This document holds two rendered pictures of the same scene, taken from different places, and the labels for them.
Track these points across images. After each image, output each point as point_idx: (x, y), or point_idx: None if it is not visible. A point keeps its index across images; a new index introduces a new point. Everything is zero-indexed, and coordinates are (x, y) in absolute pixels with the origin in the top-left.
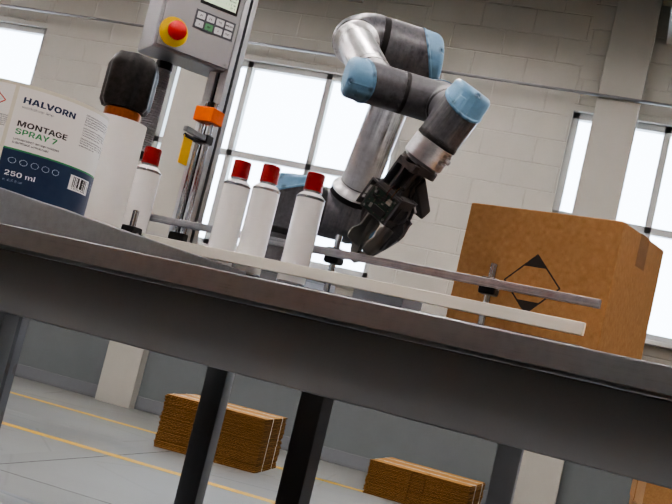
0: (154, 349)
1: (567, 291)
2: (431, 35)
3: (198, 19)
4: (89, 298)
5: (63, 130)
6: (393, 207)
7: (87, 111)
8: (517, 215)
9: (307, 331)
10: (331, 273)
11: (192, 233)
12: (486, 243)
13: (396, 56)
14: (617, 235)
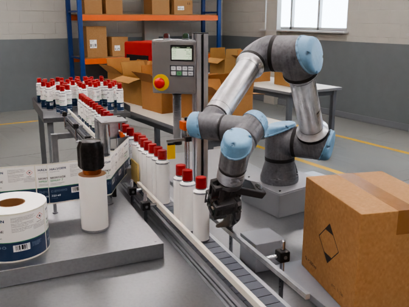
0: None
1: (341, 256)
2: (300, 43)
3: (172, 70)
4: None
5: (0, 229)
6: (215, 210)
7: (10, 217)
8: (321, 192)
9: None
10: (198, 245)
11: None
12: (311, 207)
13: (279, 64)
14: (358, 224)
